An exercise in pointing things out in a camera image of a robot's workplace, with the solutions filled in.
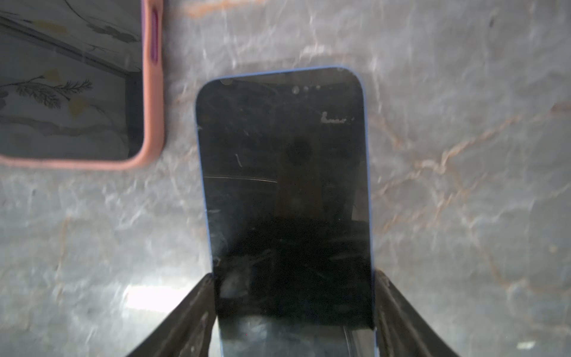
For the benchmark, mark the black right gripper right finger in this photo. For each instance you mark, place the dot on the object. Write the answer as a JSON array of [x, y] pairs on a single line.
[[400, 330]]

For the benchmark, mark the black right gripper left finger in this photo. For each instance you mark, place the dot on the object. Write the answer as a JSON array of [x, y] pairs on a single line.
[[187, 331]]

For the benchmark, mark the pink phone case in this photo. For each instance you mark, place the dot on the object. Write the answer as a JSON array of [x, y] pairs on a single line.
[[151, 111]]

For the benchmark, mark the black smartphone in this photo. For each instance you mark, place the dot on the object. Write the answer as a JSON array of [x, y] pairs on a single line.
[[285, 179]]

